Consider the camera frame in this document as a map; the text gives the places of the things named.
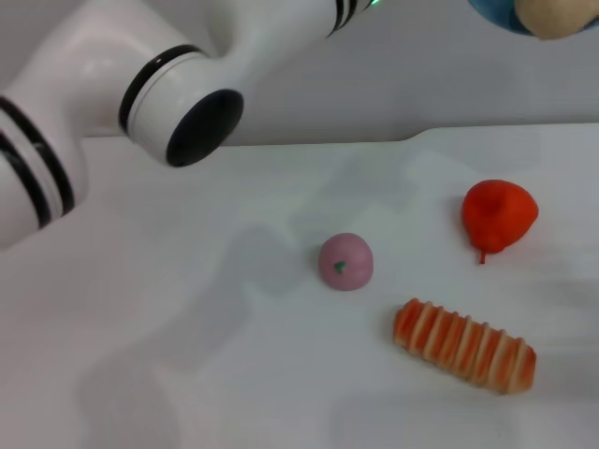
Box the blue bowl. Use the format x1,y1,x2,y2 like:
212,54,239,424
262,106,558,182
467,0,599,36

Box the beige egg yolk pastry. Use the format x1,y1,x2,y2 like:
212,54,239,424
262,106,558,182
514,0,599,41

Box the pink round fruit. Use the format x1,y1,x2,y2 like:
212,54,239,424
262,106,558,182
317,232,375,292

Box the red pear toy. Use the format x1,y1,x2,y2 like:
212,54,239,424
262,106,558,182
461,179,540,266

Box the orange striped bread loaf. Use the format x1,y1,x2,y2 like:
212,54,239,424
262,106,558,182
392,297,537,397

